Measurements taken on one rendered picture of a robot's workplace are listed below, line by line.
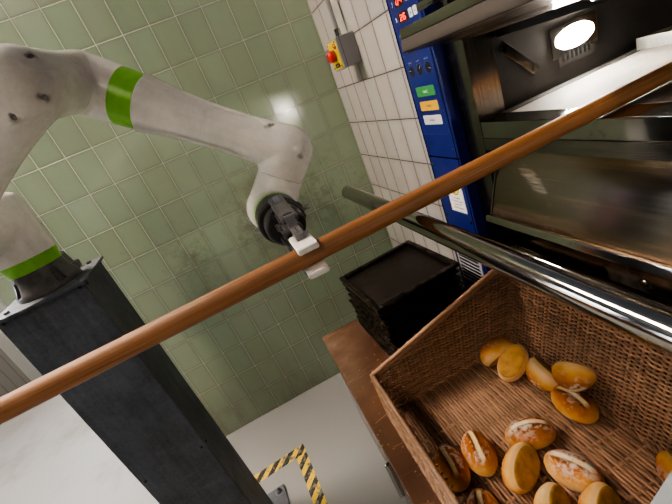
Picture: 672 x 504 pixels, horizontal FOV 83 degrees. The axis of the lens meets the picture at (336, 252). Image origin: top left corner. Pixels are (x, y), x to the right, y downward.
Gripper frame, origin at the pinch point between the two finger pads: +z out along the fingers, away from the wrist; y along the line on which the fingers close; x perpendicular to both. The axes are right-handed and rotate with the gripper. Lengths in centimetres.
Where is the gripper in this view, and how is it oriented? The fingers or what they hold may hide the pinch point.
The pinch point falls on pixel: (308, 253)
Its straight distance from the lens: 53.6
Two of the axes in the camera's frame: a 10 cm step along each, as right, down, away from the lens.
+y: 3.5, 8.5, 3.9
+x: -8.8, 4.4, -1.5
